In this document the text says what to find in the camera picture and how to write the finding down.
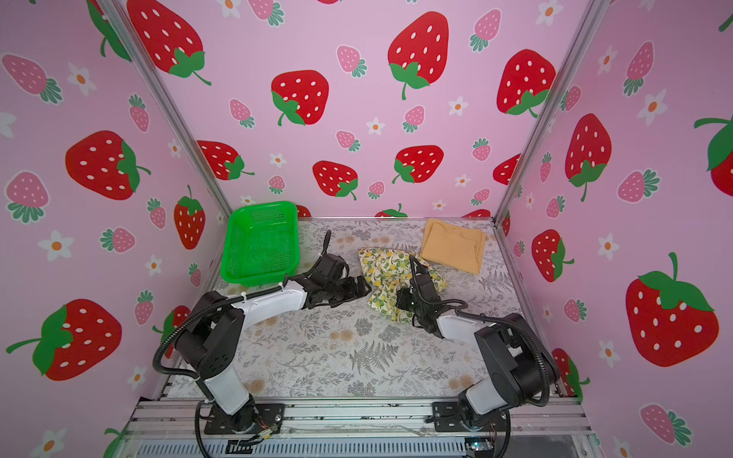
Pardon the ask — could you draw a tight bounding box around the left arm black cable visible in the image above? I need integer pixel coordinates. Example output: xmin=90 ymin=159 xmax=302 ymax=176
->
xmin=151 ymin=230 xmax=333 ymax=458

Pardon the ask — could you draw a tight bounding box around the lemon print skirt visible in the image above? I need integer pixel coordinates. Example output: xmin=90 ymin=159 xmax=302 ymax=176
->
xmin=358 ymin=248 xmax=413 ymax=323

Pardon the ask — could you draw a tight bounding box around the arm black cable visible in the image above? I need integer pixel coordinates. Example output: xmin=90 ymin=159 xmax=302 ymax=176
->
xmin=407 ymin=256 xmax=561 ymax=458
xmin=151 ymin=230 xmax=333 ymax=458

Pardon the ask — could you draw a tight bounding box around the tan yellow skirt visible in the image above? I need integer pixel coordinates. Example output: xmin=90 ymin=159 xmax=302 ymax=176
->
xmin=421 ymin=219 xmax=487 ymax=275

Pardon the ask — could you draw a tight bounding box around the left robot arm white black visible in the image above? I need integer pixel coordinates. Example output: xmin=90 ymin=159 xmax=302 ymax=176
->
xmin=169 ymin=254 xmax=371 ymax=425

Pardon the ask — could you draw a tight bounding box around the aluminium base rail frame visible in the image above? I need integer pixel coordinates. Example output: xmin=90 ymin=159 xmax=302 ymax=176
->
xmin=106 ymin=398 xmax=601 ymax=457

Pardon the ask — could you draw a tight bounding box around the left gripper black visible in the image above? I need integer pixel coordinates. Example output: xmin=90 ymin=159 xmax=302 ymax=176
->
xmin=323 ymin=275 xmax=374 ymax=306

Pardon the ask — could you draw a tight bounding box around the green plastic basket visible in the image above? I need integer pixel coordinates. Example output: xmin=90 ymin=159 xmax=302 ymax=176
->
xmin=221 ymin=202 xmax=300 ymax=287

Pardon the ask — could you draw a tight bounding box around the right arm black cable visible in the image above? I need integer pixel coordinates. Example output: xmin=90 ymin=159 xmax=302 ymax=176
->
xmin=407 ymin=256 xmax=561 ymax=458

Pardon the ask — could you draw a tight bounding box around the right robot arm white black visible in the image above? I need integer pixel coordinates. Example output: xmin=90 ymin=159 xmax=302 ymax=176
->
xmin=397 ymin=273 xmax=559 ymax=429

